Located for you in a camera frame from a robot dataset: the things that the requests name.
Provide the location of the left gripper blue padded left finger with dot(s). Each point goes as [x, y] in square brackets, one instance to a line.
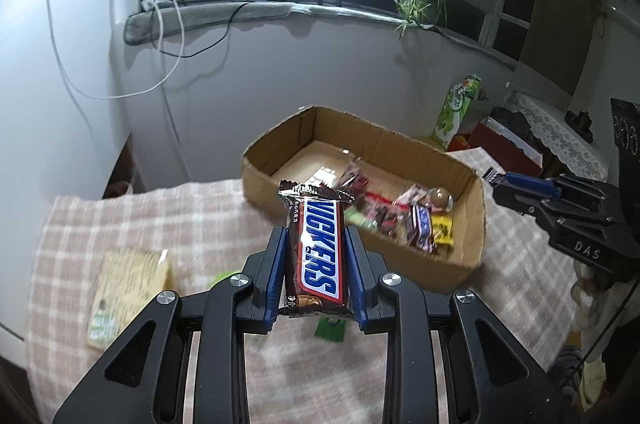
[267, 274]

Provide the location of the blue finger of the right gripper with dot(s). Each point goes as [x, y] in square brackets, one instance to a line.
[535, 186]

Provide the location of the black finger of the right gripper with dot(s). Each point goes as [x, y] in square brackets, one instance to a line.
[531, 203]

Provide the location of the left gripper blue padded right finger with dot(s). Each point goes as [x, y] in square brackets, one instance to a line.
[373, 312]

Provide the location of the red dates clear bag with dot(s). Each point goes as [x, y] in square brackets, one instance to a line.
[388, 217]

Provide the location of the green square candy packet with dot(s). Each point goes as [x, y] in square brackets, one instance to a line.
[330, 329]

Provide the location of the large Snickers bar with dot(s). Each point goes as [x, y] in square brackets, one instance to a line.
[315, 264]

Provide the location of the small Snickers bar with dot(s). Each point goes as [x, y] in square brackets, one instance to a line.
[492, 177]
[420, 229]

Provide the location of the yellow candy packet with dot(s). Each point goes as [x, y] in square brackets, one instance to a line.
[442, 230]

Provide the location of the bread loaf package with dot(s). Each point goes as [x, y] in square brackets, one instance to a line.
[127, 279]

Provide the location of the green egg-shaped snack pack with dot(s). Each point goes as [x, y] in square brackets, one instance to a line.
[226, 276]

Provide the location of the small pale green candy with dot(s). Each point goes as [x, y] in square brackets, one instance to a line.
[353, 216]

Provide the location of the brown ball candy pink wrapper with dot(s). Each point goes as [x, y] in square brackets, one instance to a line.
[440, 200]

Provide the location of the red box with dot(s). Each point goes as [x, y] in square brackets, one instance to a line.
[510, 151]

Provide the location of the white lace cloth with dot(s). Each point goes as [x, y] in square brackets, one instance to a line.
[548, 126]

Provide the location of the brown cardboard box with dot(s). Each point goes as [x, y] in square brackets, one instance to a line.
[319, 144]

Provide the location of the green drink carton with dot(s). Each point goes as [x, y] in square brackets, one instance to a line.
[457, 102]

